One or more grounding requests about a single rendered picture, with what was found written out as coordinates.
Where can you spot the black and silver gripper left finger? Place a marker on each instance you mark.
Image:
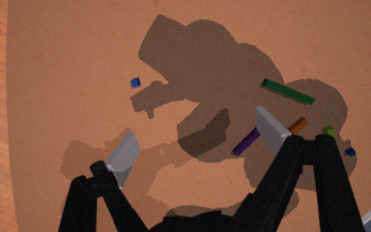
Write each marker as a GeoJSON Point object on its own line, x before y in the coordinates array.
{"type": "Point", "coordinates": [80, 211]}

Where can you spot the orange rod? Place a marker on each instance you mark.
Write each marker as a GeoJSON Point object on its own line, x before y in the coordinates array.
{"type": "Point", "coordinates": [298, 125]}

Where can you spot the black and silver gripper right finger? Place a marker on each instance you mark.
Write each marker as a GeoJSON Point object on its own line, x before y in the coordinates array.
{"type": "Point", "coordinates": [265, 207]}

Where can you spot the small blue cube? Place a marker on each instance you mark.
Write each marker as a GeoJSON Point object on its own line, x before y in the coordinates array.
{"type": "Point", "coordinates": [135, 82]}
{"type": "Point", "coordinates": [350, 151]}

